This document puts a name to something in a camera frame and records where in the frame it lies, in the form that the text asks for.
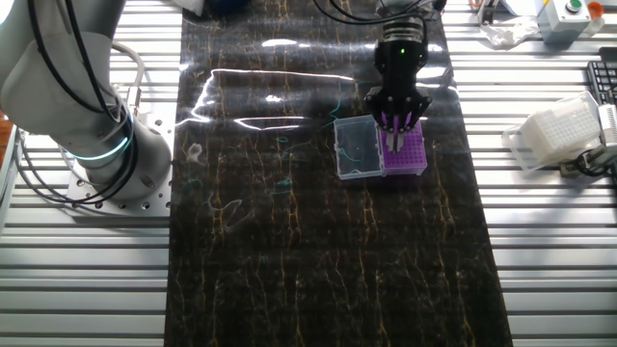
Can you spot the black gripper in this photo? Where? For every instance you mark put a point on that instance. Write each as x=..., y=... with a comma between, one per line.
x=400, y=70

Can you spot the purple pipette tip holder box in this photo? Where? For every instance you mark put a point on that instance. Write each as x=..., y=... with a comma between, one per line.
x=412, y=161

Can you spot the white pipette tip box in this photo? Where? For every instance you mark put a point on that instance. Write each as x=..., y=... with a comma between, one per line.
x=559, y=130

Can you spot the white crumpled paper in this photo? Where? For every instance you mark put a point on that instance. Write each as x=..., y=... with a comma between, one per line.
x=506, y=33

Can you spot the dark marble pattern mat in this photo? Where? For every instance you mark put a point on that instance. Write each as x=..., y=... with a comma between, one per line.
x=289, y=265

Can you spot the grey green button box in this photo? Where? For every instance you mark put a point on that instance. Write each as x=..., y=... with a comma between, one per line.
x=564, y=21

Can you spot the black keyboard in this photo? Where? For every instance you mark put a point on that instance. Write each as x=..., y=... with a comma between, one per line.
x=605, y=79

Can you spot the orange capped white object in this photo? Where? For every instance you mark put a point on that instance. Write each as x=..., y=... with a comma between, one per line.
x=595, y=8

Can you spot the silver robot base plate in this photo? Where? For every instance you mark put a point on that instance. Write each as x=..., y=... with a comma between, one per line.
x=159, y=125

